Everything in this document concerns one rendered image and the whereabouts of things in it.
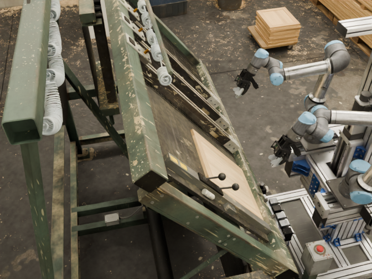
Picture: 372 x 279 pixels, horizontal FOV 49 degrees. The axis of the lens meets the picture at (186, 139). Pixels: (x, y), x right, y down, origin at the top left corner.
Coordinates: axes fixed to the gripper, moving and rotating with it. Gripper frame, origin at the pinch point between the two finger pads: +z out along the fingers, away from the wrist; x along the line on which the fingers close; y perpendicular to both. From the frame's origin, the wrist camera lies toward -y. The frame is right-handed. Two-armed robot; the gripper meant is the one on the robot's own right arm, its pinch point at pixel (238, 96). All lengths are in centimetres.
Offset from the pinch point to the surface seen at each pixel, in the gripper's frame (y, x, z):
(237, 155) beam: -17.5, 14.2, 38.1
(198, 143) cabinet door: 34, 38, 16
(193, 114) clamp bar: 28.8, 9.2, 16.1
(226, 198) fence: 28, 78, 17
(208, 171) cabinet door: 34, 61, 16
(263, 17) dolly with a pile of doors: -159, -266, 19
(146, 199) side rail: 85, 102, -1
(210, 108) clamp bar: 3.3, -15.7, 24.1
